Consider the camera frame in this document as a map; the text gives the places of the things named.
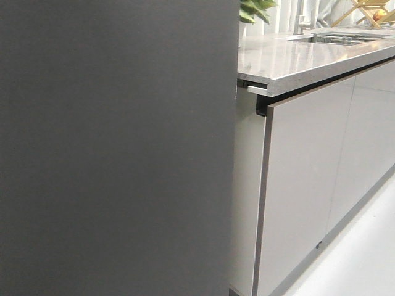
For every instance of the silver kitchen faucet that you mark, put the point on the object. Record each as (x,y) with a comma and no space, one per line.
(299,22)

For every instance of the green potted plant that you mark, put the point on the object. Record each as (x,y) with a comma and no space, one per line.
(250,9)

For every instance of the grey cabinet door left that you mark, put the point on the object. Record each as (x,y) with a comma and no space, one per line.
(303,144)

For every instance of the red yellow apple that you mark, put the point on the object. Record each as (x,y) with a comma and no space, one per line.
(379,14)

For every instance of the dark grey fridge door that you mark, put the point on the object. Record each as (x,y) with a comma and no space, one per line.
(117,130)

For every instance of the stainless steel sink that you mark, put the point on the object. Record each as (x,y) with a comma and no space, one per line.
(342,38)

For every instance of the grey window curtain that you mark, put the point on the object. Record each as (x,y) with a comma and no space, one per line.
(283,14)

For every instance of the wooden dish rack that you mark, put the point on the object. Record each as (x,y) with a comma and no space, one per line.
(368,8)

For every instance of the grey kitchen countertop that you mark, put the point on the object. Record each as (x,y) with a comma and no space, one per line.
(279,63)

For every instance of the grey cabinet door right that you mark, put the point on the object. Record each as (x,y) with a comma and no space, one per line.
(368,144)

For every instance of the grey cabinet door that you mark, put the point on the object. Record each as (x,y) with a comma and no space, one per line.
(303,144)
(368,144)

